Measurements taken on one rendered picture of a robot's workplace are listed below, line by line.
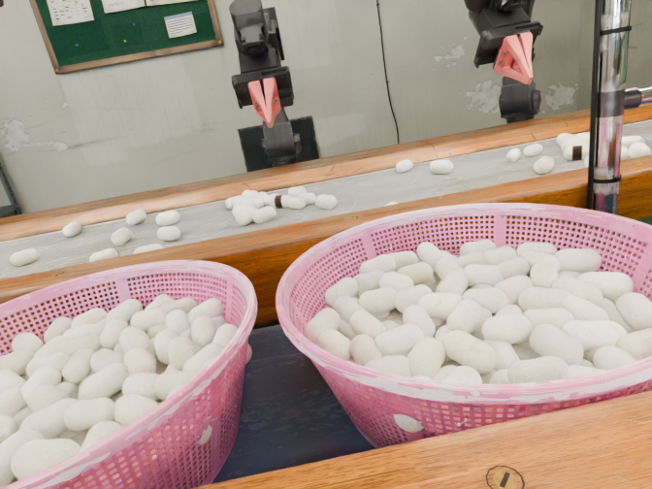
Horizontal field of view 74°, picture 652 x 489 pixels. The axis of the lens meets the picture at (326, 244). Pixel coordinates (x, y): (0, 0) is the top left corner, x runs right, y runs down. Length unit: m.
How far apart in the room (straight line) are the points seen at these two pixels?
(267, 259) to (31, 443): 0.24
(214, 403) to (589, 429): 0.18
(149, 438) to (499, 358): 0.19
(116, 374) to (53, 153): 2.69
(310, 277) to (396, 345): 0.11
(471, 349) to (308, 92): 2.46
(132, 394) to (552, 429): 0.23
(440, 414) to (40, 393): 0.25
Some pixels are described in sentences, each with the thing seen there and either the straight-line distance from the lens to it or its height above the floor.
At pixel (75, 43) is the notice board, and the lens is 2.87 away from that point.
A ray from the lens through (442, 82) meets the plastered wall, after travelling 2.82.
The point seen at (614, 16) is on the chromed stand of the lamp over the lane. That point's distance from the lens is 0.47.
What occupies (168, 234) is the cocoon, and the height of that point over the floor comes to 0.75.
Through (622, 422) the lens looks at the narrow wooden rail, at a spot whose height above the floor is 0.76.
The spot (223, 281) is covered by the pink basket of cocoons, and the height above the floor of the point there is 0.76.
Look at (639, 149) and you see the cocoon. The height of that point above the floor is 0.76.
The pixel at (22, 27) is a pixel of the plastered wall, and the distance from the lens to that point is 3.00.
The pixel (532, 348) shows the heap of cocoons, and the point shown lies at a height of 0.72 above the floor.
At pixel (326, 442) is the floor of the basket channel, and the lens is 0.32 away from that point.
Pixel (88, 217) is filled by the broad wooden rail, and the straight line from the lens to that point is 0.87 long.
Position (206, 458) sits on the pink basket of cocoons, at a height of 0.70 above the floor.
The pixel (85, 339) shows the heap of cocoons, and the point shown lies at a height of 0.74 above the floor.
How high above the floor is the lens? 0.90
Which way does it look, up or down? 20 degrees down
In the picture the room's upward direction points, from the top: 10 degrees counter-clockwise
